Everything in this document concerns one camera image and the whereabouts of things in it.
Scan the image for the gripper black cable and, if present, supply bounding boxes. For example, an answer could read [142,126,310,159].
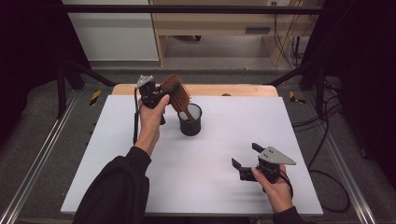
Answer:
[133,88,140,146]
[278,169,294,200]

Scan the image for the black mesh pen holder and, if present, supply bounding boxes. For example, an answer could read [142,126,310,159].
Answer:
[177,103,204,137]

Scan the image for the person's left hand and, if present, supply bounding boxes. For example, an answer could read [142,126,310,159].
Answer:
[134,93,171,157]

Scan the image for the person's right hand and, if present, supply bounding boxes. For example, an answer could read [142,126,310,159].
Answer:
[251,164,295,214]

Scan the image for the black frame leg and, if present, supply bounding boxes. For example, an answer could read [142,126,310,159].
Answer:
[264,59,326,116]
[56,59,118,119]

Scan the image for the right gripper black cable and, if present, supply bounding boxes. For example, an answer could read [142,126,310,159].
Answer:
[278,169,294,200]

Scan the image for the aluminium rail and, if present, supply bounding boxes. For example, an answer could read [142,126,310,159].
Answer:
[323,133,377,224]
[0,90,78,224]

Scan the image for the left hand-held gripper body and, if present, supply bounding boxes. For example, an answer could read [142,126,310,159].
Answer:
[134,75,172,110]

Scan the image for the black frame crossbar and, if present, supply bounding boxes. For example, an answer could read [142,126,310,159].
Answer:
[62,4,325,15]

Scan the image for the desk cables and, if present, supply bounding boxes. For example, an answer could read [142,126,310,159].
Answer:
[273,1,300,68]

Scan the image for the black curtain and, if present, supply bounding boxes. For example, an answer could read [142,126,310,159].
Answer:
[302,0,396,181]
[0,0,92,147]

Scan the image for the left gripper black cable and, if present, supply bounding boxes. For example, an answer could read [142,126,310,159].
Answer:
[133,88,140,146]

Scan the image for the light wooden desk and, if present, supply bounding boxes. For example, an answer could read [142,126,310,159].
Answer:
[148,0,325,67]

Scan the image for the yellow black tape marker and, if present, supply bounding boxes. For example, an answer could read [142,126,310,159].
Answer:
[289,91,306,105]
[89,90,103,106]

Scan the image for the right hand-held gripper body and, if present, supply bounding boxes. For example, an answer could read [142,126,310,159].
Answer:
[238,146,297,185]

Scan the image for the white cabinet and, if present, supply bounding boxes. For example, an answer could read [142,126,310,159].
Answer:
[62,0,160,62]

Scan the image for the black floor cable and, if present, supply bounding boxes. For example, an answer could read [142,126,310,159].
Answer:
[292,77,351,214]

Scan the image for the wooden hairbrush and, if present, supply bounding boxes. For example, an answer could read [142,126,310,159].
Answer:
[160,74,195,121]

